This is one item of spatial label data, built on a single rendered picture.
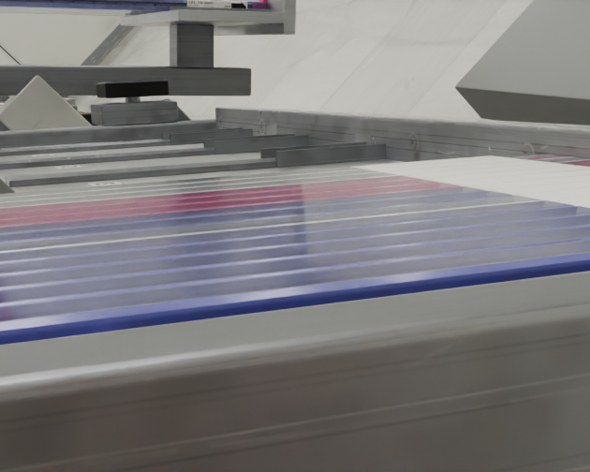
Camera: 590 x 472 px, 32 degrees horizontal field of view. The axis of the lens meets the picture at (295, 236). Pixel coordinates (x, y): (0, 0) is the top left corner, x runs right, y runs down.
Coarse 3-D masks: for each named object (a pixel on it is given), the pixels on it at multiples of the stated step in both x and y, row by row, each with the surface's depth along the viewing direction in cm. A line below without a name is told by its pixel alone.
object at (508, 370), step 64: (192, 320) 15; (256, 320) 15; (320, 320) 15; (384, 320) 14; (448, 320) 14; (512, 320) 15; (576, 320) 15; (0, 384) 12; (64, 384) 13; (128, 384) 13; (192, 384) 13; (256, 384) 13; (320, 384) 14; (384, 384) 14; (448, 384) 14; (512, 384) 15; (576, 384) 15; (0, 448) 12; (64, 448) 13; (128, 448) 13; (192, 448) 13; (256, 448) 14; (320, 448) 14; (384, 448) 14; (448, 448) 15; (512, 448) 15; (576, 448) 15
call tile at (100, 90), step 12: (96, 84) 83; (108, 84) 80; (120, 84) 80; (132, 84) 81; (144, 84) 81; (156, 84) 81; (168, 84) 82; (108, 96) 80; (120, 96) 81; (132, 96) 81
